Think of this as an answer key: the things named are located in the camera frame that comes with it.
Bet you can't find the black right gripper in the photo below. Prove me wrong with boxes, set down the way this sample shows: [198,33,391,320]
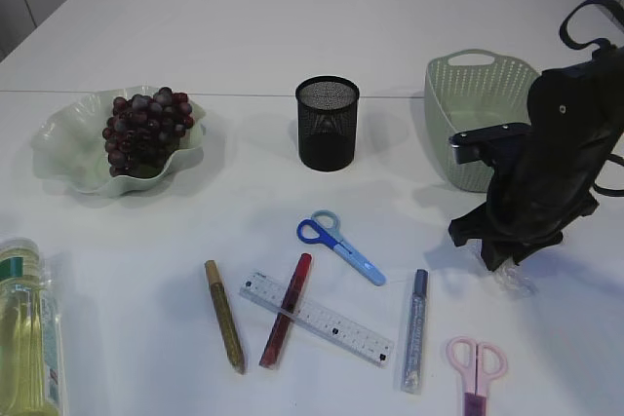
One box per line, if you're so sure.
[448,132,600,272]

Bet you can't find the clear plastic sheet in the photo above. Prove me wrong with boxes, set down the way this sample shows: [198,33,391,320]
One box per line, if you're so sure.
[492,260,537,300]

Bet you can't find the pink scissors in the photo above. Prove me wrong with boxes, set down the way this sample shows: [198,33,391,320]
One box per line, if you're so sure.
[446,336,508,416]

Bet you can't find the red grape bunch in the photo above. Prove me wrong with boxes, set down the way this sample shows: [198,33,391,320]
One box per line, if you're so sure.
[101,87,195,178]

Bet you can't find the yellow liquid plastic bottle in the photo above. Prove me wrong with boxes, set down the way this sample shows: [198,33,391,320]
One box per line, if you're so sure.
[1,238,64,415]

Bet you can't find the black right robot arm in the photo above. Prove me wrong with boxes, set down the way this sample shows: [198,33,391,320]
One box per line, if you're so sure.
[448,46,623,271]

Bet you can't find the green plastic woven basket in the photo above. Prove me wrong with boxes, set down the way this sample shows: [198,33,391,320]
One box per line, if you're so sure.
[424,49,539,193]

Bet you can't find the silver blue glitter pen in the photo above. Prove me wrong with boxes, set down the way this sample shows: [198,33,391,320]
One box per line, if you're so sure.
[401,269,428,394]

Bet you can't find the clear plastic ruler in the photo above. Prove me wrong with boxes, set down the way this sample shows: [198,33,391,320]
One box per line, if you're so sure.
[239,271,394,367]

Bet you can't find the red glitter pen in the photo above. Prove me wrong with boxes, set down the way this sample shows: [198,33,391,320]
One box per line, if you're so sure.
[259,252,312,369]

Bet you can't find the black mesh pen holder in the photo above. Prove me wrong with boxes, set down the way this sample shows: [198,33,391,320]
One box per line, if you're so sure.
[295,76,360,172]

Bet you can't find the gold glitter pen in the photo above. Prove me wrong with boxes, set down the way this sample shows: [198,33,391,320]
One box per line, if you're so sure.
[204,260,246,375]

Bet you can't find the green wavy glass plate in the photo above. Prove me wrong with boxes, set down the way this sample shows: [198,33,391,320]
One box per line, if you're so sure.
[30,85,204,198]

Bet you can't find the blue scissors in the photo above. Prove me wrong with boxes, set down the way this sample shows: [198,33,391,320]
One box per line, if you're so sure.
[296,209,386,286]

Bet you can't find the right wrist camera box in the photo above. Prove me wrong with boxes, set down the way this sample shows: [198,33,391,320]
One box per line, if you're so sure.
[448,123,531,167]

